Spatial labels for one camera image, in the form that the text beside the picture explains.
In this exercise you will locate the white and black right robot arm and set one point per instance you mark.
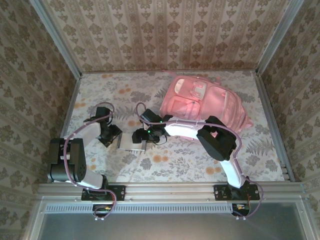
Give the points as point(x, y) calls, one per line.
point(185, 128)

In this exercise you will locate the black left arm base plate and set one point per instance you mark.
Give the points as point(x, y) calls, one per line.
point(120, 192)

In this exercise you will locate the aluminium frame post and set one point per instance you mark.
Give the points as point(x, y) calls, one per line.
point(57, 40)
point(277, 37)

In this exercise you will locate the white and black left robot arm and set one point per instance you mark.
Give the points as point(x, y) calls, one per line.
point(92, 130)

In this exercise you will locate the pink backpack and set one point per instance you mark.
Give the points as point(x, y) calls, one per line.
point(212, 105)

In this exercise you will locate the grey steel panel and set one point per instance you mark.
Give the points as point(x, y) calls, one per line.
point(170, 227)

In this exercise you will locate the aluminium front rail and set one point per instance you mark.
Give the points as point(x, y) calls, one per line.
point(170, 192)

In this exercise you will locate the aluminium side rail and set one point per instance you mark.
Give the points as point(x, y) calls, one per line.
point(72, 105)
point(270, 112)

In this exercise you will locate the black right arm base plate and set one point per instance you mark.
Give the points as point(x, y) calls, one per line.
point(220, 192)

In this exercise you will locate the dark blue book with barcode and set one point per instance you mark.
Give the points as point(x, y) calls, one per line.
point(127, 142)

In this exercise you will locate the floral tablecloth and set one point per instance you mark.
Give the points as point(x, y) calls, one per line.
point(175, 162)

